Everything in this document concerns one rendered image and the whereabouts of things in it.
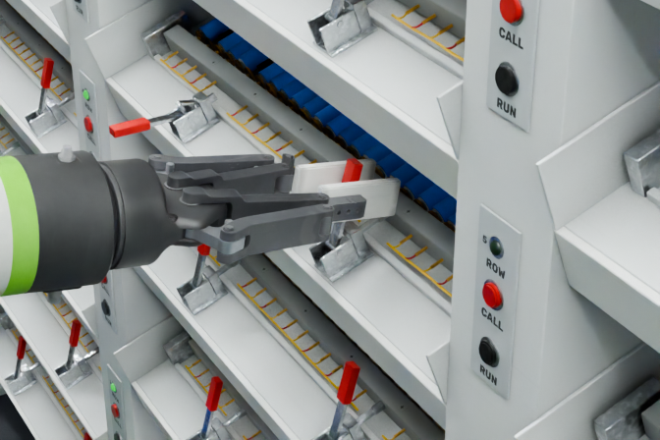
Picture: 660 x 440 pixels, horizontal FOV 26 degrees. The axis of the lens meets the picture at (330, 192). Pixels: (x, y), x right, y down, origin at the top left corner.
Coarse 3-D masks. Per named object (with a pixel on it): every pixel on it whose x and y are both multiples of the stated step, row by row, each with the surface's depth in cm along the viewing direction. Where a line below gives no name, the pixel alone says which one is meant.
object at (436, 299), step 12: (156, 60) 141; (168, 72) 140; (216, 108) 131; (228, 120) 129; (240, 132) 128; (252, 144) 126; (276, 156) 123; (372, 240) 111; (384, 252) 110; (396, 264) 108; (408, 276) 107; (420, 288) 106; (432, 300) 104; (444, 300) 104
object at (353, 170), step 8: (352, 160) 108; (352, 168) 107; (360, 168) 107; (344, 176) 108; (352, 176) 107; (336, 224) 109; (344, 224) 109; (336, 232) 109; (336, 240) 109; (344, 240) 110
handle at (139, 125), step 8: (176, 104) 129; (176, 112) 130; (184, 112) 130; (136, 120) 128; (144, 120) 128; (152, 120) 129; (160, 120) 129; (168, 120) 129; (112, 128) 127; (120, 128) 127; (128, 128) 127; (136, 128) 127; (144, 128) 128; (120, 136) 127
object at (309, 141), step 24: (192, 48) 137; (216, 72) 133; (240, 72) 132; (240, 96) 130; (264, 96) 127; (264, 120) 127; (288, 120) 124; (264, 144) 125; (288, 144) 123; (312, 144) 120; (336, 144) 119; (408, 216) 109; (432, 216) 108; (432, 240) 106; (432, 264) 106
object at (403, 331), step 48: (192, 0) 144; (96, 48) 140; (144, 48) 143; (144, 96) 138; (192, 144) 129; (240, 144) 127; (384, 240) 112; (336, 288) 109; (384, 288) 108; (432, 288) 106; (384, 336) 104; (432, 336) 102; (432, 384) 99
